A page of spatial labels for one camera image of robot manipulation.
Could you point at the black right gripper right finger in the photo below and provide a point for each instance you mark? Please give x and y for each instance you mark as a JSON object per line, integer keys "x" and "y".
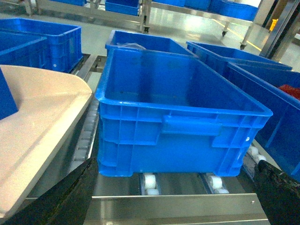
{"x": 278, "y": 193}

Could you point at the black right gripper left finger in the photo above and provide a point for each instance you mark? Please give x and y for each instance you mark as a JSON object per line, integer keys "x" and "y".
{"x": 66, "y": 203}

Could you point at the beige plastic dustpan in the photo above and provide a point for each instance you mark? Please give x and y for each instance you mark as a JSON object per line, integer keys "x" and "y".
{"x": 50, "y": 104}

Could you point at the blue plastic part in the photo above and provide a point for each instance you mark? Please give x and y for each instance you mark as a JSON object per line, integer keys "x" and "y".
{"x": 7, "y": 102}

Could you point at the steel shelf rack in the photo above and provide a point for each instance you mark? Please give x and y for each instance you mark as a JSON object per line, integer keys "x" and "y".
{"x": 185, "y": 198}

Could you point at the blue bin front right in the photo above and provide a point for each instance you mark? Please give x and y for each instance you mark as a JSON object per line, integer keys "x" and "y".
{"x": 280, "y": 137}

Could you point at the blue bin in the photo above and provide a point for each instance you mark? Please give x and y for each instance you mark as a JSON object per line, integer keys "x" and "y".
{"x": 61, "y": 43}
{"x": 217, "y": 57}
{"x": 137, "y": 41}
{"x": 280, "y": 137}
{"x": 161, "y": 112}

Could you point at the blue bin front centre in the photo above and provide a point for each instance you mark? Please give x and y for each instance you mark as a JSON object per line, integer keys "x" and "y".
{"x": 161, "y": 112}

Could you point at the blue bin rear right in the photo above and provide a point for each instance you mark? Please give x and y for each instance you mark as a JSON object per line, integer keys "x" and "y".
{"x": 217, "y": 57}

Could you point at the blue bin front left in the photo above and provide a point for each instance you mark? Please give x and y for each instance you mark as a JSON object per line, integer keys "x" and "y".
{"x": 61, "y": 43}

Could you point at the blue bin rear centre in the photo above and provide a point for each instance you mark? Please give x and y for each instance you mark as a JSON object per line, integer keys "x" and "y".
{"x": 137, "y": 41}

